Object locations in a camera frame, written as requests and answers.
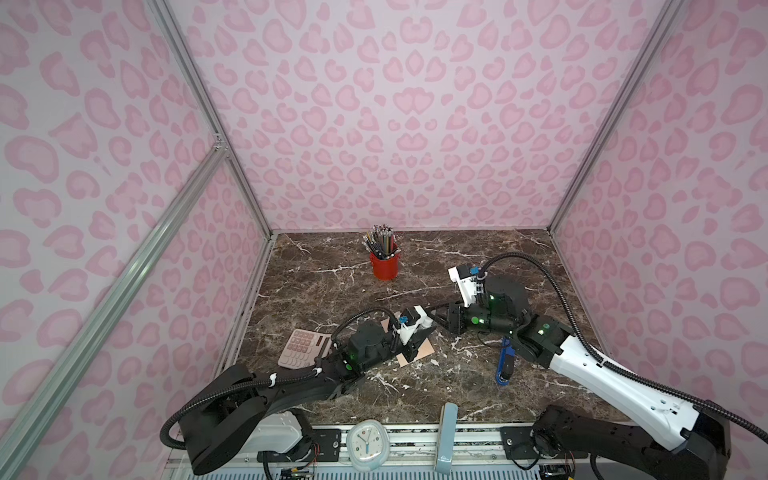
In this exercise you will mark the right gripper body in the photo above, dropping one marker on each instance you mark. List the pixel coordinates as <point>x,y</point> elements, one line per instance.
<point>479,315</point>

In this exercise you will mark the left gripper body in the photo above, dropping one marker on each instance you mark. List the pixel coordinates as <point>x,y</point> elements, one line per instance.
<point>387,346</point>

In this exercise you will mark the pink envelope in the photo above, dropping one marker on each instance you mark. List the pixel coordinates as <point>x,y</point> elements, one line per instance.
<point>410,351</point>

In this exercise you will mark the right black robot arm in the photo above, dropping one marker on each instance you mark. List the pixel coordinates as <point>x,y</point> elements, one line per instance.
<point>672,435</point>

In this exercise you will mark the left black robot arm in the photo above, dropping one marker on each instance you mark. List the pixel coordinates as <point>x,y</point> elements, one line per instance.
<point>213,427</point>

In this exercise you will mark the pink calculator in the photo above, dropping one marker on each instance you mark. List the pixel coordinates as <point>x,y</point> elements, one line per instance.
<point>302,348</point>

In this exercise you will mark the blue stapler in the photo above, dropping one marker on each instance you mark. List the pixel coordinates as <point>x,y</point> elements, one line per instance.
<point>506,364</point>

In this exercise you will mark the red pencil cup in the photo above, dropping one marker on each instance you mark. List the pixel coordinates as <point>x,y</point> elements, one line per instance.
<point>385,269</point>

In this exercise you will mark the white alarm clock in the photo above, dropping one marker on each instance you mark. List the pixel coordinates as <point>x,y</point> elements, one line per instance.
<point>368,445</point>

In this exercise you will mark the coloured pencils bunch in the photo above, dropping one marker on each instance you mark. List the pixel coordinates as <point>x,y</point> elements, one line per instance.
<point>380,242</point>

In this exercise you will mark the light blue phone stand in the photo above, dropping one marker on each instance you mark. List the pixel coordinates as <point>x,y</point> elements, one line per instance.
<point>446,439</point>

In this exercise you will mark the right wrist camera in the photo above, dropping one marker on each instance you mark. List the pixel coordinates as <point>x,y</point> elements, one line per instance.
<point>470,287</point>

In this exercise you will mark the aluminium frame rail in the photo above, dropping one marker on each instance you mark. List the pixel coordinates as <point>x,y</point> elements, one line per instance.
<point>480,451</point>

